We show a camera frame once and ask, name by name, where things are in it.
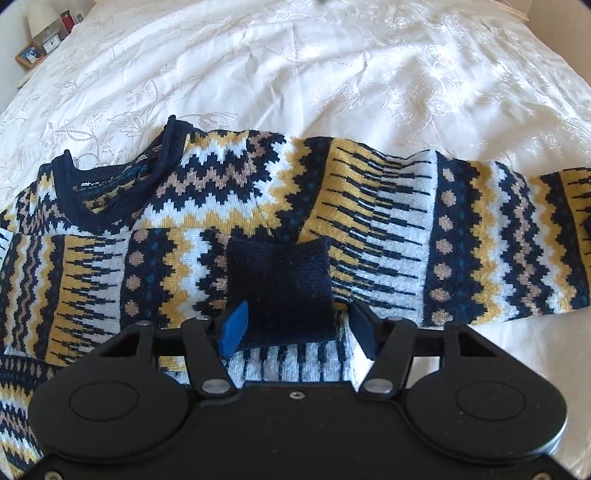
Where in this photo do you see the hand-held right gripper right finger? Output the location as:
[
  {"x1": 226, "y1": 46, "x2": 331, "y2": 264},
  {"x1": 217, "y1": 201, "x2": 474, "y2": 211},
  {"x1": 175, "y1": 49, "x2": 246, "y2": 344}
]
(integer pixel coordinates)
[{"x1": 348, "y1": 301, "x2": 500, "y2": 398}]

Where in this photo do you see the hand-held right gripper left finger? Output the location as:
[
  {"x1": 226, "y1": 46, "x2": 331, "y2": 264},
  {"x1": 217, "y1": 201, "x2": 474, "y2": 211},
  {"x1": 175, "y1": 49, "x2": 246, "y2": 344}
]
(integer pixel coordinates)
[{"x1": 92, "y1": 301, "x2": 250, "y2": 398}]

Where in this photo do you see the navy yellow white patterned sweater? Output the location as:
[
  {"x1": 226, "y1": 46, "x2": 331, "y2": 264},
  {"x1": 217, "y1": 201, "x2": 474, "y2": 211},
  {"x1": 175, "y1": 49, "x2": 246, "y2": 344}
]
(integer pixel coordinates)
[{"x1": 0, "y1": 117, "x2": 591, "y2": 476}]

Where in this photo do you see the white embroidered bedspread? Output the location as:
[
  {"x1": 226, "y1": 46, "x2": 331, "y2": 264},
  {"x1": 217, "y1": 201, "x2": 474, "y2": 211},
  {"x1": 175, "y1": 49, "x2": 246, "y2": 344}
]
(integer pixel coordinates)
[{"x1": 0, "y1": 0, "x2": 591, "y2": 472}]

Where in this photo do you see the cream wooden nightstand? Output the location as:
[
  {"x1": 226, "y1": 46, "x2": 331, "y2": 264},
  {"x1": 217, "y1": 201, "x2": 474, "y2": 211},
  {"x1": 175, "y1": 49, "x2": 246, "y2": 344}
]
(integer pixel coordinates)
[{"x1": 15, "y1": 9, "x2": 88, "y2": 89}]

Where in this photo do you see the white table lamp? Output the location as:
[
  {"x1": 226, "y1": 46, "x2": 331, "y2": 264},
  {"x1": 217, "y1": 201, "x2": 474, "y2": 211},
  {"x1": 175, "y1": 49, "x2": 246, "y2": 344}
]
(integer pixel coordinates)
[{"x1": 25, "y1": 0, "x2": 63, "y2": 40}]

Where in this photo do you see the wooden picture frame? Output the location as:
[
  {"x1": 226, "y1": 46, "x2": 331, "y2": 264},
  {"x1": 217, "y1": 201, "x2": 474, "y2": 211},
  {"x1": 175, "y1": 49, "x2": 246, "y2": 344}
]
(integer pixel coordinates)
[{"x1": 15, "y1": 41, "x2": 47, "y2": 70}]

